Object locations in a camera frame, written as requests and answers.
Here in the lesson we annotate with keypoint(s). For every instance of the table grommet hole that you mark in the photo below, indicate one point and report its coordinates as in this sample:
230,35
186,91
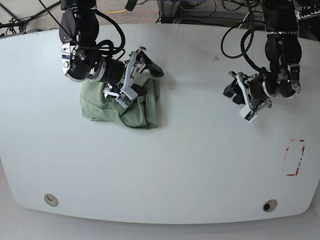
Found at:
51,200
270,205

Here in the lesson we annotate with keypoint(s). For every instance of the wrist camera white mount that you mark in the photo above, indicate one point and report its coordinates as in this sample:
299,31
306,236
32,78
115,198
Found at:
127,94
251,106

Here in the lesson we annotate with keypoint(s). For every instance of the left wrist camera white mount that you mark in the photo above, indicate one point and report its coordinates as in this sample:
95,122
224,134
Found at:
251,106

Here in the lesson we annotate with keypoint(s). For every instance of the green T-shirt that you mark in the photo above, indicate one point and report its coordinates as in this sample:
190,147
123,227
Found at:
143,113

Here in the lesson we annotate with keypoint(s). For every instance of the left table grommet hole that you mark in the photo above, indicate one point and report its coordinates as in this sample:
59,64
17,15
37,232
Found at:
51,200

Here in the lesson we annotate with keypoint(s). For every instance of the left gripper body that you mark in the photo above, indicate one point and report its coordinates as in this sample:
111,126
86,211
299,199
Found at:
283,81

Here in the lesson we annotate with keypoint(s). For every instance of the red tape rectangle marker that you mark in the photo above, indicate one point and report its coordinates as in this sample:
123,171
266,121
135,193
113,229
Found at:
293,157

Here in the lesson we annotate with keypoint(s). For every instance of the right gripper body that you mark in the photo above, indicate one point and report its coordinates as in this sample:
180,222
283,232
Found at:
87,64

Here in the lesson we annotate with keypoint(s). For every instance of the right table grommet hole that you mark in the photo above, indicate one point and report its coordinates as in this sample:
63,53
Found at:
270,205

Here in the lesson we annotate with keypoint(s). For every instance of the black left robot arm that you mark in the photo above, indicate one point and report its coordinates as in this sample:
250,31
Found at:
282,49

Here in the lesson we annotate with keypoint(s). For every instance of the white power strip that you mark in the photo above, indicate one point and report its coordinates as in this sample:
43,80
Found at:
307,13

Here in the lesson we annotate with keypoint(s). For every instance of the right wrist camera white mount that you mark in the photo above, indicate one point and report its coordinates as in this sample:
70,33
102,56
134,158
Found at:
127,94

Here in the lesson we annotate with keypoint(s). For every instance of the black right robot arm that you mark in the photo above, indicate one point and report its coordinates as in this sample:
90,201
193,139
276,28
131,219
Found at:
80,26

